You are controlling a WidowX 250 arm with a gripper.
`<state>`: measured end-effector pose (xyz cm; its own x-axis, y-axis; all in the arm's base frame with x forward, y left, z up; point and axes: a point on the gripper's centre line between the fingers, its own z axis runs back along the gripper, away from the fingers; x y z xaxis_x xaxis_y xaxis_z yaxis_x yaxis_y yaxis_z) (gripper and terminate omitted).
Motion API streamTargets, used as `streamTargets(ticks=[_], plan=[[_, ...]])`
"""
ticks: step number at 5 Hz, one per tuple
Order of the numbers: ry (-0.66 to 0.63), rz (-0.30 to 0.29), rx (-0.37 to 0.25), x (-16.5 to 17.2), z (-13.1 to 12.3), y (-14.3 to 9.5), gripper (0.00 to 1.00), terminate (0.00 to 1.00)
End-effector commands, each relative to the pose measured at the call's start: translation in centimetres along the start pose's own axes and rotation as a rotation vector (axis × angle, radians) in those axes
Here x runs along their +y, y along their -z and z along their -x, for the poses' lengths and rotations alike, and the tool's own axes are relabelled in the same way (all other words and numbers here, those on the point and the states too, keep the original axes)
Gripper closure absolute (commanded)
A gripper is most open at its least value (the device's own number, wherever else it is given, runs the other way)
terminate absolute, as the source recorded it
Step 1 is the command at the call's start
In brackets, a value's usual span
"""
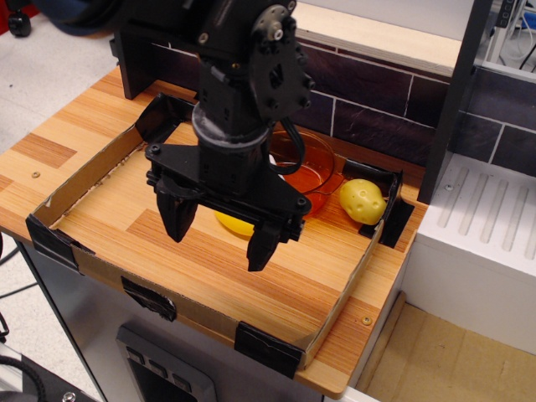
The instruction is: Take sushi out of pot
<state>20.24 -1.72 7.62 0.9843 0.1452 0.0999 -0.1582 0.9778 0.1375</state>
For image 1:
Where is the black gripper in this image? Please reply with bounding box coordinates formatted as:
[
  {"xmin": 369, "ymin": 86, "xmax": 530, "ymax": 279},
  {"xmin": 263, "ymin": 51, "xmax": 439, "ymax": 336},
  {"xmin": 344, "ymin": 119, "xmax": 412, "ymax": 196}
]
[{"xmin": 146, "ymin": 107, "xmax": 312, "ymax": 271}]

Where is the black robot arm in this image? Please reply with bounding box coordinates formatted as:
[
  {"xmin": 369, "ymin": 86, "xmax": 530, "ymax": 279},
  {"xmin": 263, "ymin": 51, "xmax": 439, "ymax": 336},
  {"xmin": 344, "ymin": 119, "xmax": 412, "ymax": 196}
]
[{"xmin": 114, "ymin": 1, "xmax": 314, "ymax": 271}]

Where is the orange transparent plastic pot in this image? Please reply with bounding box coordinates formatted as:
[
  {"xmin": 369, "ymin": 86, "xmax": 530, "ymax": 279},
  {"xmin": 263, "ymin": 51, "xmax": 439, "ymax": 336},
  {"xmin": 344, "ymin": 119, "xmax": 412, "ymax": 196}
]
[{"xmin": 270, "ymin": 130, "xmax": 343, "ymax": 218}]

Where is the cardboard fence with black tape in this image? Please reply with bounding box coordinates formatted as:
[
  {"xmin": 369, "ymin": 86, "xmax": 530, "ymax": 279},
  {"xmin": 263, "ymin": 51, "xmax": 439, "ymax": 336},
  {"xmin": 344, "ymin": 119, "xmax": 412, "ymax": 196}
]
[{"xmin": 27, "ymin": 94, "xmax": 413, "ymax": 377}]

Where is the yellow toy banana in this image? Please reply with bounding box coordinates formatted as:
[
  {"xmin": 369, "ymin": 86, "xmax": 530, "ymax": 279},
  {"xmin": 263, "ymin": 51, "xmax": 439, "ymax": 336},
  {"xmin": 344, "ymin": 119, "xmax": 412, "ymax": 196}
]
[{"xmin": 214, "ymin": 211, "xmax": 254, "ymax": 238}]

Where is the yellow toy potato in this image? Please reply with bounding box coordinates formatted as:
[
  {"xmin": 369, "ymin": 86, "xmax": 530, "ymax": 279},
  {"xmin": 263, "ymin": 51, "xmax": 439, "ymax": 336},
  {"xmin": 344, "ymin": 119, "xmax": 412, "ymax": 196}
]
[{"xmin": 339, "ymin": 178, "xmax": 387, "ymax": 225}]

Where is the grey oven control panel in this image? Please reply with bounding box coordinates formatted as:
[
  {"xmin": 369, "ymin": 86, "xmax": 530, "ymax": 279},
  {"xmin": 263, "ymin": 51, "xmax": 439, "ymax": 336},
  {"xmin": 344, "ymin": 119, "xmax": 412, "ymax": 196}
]
[{"xmin": 116, "ymin": 326, "xmax": 218, "ymax": 401}]

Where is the white toy sink drainer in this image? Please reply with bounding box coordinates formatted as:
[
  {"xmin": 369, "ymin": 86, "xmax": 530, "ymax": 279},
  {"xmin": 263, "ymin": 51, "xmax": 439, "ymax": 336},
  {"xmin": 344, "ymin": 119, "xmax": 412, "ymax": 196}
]
[{"xmin": 402, "ymin": 154, "xmax": 535, "ymax": 353}]

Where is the black caster wheel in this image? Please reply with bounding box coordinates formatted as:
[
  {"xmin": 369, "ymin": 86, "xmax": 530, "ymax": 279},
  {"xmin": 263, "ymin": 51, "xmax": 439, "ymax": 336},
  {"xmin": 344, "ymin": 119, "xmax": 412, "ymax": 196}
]
[{"xmin": 7, "ymin": 2, "xmax": 32, "ymax": 38}]

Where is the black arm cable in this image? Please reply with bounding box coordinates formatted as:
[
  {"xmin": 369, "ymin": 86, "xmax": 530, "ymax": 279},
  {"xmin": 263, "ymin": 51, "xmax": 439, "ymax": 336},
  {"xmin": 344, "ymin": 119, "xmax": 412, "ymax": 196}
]
[{"xmin": 267, "ymin": 117, "xmax": 307, "ymax": 177}]

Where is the dark grey vertical post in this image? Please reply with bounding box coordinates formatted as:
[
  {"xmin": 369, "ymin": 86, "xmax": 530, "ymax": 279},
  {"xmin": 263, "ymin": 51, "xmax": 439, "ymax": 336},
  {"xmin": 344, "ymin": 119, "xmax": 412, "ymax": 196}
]
[{"xmin": 418, "ymin": 0, "xmax": 492, "ymax": 204}]

